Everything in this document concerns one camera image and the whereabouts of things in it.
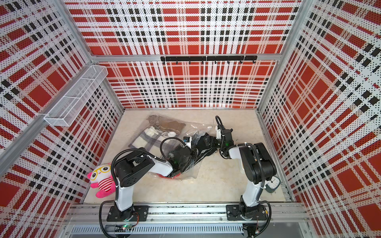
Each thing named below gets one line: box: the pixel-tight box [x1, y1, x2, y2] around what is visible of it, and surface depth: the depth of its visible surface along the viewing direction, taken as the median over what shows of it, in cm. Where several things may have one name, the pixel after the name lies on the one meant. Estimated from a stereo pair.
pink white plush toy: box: [87, 162, 116, 199], surface depth 80 cm
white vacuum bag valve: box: [168, 130, 177, 138], surface depth 100 cm
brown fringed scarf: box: [145, 115, 187, 135], surface depth 107 cm
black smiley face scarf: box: [182, 132, 219, 174], surface depth 91 cm
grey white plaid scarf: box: [128, 125, 175, 157], surface depth 98 cm
